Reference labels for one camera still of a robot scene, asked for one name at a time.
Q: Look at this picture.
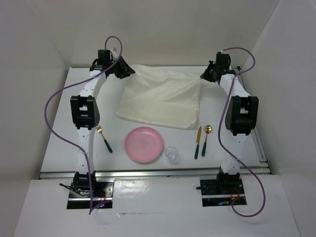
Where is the gold fork green handle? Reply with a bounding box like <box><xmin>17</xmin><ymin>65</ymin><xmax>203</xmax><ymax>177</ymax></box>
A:
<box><xmin>96</xmin><ymin>125</ymin><xmax>113</xmax><ymax>153</ymax></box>

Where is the cream cloth placemat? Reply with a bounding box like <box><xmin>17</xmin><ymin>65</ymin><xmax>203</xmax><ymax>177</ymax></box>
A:
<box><xmin>116</xmin><ymin>64</ymin><xmax>201</xmax><ymax>130</ymax></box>

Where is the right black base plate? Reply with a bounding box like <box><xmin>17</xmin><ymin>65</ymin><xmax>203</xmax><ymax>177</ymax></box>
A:
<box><xmin>196</xmin><ymin>179</ymin><xmax>247</xmax><ymax>207</ymax></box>

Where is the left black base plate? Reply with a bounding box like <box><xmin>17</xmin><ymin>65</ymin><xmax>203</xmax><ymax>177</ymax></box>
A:
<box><xmin>59</xmin><ymin>179</ymin><xmax>116</xmax><ymax>210</ymax></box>

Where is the aluminium rail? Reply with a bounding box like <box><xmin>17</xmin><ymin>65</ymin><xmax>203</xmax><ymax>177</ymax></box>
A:
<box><xmin>39</xmin><ymin>167</ymin><xmax>271</xmax><ymax>180</ymax></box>
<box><xmin>232</xmin><ymin>66</ymin><xmax>271</xmax><ymax>173</ymax></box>

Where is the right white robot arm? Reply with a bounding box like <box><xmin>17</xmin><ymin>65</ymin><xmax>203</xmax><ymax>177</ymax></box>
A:
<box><xmin>200</xmin><ymin>51</ymin><xmax>259</xmax><ymax>195</ymax></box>

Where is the clear glass cup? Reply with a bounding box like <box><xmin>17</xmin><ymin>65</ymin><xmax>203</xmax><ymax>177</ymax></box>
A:
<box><xmin>164</xmin><ymin>147</ymin><xmax>179</xmax><ymax>164</ymax></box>

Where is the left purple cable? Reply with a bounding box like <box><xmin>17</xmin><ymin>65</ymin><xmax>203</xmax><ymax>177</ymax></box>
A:
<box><xmin>43</xmin><ymin>36</ymin><xmax>124</xmax><ymax>215</ymax></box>

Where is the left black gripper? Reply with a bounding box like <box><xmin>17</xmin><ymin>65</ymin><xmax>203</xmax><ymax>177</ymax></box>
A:
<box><xmin>107</xmin><ymin>55</ymin><xmax>135</xmax><ymax>79</ymax></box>

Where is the pink plate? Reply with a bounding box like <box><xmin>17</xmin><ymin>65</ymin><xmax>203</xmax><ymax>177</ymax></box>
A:
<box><xmin>124</xmin><ymin>126</ymin><xmax>163</xmax><ymax>164</ymax></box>

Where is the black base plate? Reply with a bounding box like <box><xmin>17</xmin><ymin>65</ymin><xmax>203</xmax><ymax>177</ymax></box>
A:
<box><xmin>196</xmin><ymin>179</ymin><xmax>247</xmax><ymax>207</ymax></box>
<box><xmin>59</xmin><ymin>179</ymin><xmax>116</xmax><ymax>210</ymax></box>

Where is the aluminium rail front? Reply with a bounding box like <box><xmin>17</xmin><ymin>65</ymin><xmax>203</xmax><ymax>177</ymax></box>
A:
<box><xmin>39</xmin><ymin>167</ymin><xmax>271</xmax><ymax>180</ymax></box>

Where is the gold spoon green handle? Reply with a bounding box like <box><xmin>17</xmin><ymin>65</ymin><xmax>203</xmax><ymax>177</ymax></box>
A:
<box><xmin>201</xmin><ymin>125</ymin><xmax>213</xmax><ymax>157</ymax></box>

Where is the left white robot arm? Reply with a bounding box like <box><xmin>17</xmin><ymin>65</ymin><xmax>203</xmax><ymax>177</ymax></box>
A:
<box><xmin>70</xmin><ymin>48</ymin><xmax>135</xmax><ymax>197</ymax></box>

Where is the gold knife green handle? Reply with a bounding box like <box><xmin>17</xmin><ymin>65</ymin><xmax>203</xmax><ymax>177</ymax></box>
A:
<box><xmin>194</xmin><ymin>126</ymin><xmax>202</xmax><ymax>159</ymax></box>

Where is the aluminium rail right side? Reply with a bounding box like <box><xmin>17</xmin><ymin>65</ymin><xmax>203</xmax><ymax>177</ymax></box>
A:
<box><xmin>232</xmin><ymin>66</ymin><xmax>271</xmax><ymax>173</ymax></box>

